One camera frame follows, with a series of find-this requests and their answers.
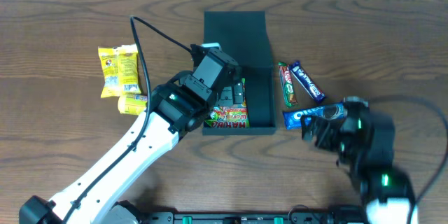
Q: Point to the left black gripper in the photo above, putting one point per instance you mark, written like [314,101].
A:
[232,92]

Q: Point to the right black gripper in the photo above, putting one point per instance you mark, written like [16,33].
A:
[324,130]

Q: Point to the blue Oreo cookie pack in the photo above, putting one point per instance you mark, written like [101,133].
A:
[292,119]

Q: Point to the Haribo worms gummy bag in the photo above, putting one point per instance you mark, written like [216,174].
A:
[235,116]

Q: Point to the green KitKat bar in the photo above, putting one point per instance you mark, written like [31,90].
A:
[287,85]

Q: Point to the purple Dairy Milk bar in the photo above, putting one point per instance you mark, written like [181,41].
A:
[306,82]

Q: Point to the dark green gift box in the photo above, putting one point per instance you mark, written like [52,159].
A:
[243,36]

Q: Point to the yellow candy canister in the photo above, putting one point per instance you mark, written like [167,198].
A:
[132,104]

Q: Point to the yellow snack bag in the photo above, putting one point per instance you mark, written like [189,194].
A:
[120,70]

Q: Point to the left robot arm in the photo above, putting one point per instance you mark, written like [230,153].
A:
[174,109]

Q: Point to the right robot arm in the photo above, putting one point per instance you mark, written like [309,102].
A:
[385,191]

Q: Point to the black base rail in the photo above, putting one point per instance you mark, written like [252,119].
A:
[252,218]

